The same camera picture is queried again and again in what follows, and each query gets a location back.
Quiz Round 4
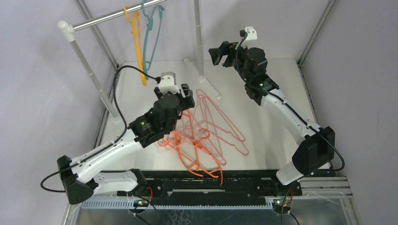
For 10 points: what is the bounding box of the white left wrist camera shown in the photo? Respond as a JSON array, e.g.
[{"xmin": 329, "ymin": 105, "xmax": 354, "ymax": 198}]
[{"xmin": 158, "ymin": 72, "xmax": 180, "ymax": 94}]

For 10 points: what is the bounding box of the white rack right post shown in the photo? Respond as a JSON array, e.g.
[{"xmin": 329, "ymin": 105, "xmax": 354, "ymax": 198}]
[{"xmin": 193, "ymin": 0, "xmax": 206, "ymax": 80}]

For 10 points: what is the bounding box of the teal plastic hanger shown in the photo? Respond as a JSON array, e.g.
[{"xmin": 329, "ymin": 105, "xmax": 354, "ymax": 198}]
[{"xmin": 141, "ymin": 0, "xmax": 165, "ymax": 72}]

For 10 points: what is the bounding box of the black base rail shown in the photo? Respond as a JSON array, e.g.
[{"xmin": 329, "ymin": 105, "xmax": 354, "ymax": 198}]
[{"xmin": 117, "ymin": 170, "xmax": 303, "ymax": 207}]

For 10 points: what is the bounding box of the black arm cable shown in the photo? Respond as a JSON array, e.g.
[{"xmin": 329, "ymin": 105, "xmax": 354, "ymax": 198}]
[
  {"xmin": 235, "ymin": 31, "xmax": 346, "ymax": 173},
  {"xmin": 39, "ymin": 65, "xmax": 162, "ymax": 194}
]

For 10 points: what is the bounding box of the aluminium frame rail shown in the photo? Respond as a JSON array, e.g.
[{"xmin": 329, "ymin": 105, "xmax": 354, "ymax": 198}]
[{"xmin": 74, "ymin": 0, "xmax": 122, "ymax": 174}]

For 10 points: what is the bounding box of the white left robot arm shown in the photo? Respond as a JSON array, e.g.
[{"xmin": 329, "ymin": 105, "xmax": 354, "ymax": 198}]
[{"xmin": 57, "ymin": 83, "xmax": 195, "ymax": 205}]

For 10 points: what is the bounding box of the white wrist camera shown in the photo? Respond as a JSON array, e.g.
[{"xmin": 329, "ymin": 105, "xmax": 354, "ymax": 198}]
[
  {"xmin": 158, "ymin": 72, "xmax": 180, "ymax": 94},
  {"xmin": 240, "ymin": 26, "xmax": 258, "ymax": 47}
]

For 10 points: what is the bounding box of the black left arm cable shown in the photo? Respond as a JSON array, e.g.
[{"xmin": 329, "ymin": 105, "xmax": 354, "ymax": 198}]
[{"xmin": 39, "ymin": 65, "xmax": 162, "ymax": 194}]

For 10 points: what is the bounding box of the yellow plastic hanger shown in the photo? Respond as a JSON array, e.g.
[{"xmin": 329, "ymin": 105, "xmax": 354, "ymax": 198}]
[{"xmin": 123, "ymin": 5, "xmax": 147, "ymax": 86}]

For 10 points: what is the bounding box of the pink wire hanger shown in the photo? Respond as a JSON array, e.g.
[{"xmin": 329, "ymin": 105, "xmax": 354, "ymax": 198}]
[
  {"xmin": 177, "ymin": 107, "xmax": 231, "ymax": 167},
  {"xmin": 185, "ymin": 95, "xmax": 245, "ymax": 150},
  {"xmin": 194, "ymin": 89, "xmax": 249, "ymax": 160}
]

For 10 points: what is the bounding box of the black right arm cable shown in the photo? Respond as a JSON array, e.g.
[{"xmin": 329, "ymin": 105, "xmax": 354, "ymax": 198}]
[{"xmin": 235, "ymin": 31, "xmax": 346, "ymax": 173}]

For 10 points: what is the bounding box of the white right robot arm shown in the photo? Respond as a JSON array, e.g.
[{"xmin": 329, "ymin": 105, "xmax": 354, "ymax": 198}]
[{"xmin": 208, "ymin": 41, "xmax": 335, "ymax": 195}]

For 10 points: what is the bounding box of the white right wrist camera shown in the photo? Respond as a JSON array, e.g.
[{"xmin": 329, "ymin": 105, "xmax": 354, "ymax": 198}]
[{"xmin": 240, "ymin": 26, "xmax": 258, "ymax": 47}]

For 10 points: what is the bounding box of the chrome rack top bar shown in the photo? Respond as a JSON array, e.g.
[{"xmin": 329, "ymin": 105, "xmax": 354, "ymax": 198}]
[{"xmin": 72, "ymin": 0, "xmax": 165, "ymax": 31}]

